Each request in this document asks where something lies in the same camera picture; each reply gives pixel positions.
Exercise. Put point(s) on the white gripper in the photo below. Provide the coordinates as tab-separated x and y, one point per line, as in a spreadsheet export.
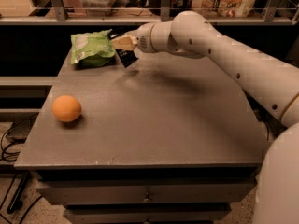
142	38

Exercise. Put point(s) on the dark blue rxbar wrapper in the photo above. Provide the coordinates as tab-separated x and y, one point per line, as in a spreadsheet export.
127	57

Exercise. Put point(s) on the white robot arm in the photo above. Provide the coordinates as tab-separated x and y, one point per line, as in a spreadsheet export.
269	81

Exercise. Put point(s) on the green rice chip bag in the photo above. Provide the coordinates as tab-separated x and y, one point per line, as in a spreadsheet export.
92	49

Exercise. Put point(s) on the orange fruit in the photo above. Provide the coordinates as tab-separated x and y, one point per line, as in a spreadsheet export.
66	108

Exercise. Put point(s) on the grey drawer cabinet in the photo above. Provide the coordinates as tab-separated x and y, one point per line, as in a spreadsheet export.
176	129

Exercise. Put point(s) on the grey power adapter box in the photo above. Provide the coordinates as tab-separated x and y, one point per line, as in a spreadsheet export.
19	131

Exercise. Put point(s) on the grey metal shelf rack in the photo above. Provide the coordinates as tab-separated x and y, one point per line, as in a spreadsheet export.
134	12

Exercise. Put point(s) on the round metal drawer knob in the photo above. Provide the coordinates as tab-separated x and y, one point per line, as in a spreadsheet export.
147	199

